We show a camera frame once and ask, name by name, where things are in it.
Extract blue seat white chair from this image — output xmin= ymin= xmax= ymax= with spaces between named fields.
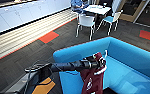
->
xmin=96 ymin=9 xmax=124 ymax=36

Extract white square table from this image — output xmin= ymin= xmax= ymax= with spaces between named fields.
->
xmin=83 ymin=4 xmax=113 ymax=17

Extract person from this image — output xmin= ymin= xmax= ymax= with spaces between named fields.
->
xmin=70 ymin=0 xmax=91 ymax=15

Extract blue sofa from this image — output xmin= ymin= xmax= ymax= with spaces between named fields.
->
xmin=52 ymin=36 xmax=150 ymax=94

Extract red jacket white sleeves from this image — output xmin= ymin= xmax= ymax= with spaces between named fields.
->
xmin=80 ymin=51 xmax=108 ymax=94

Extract wooden frame glass door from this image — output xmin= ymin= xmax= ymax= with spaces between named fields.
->
xmin=116 ymin=0 xmax=149 ymax=24

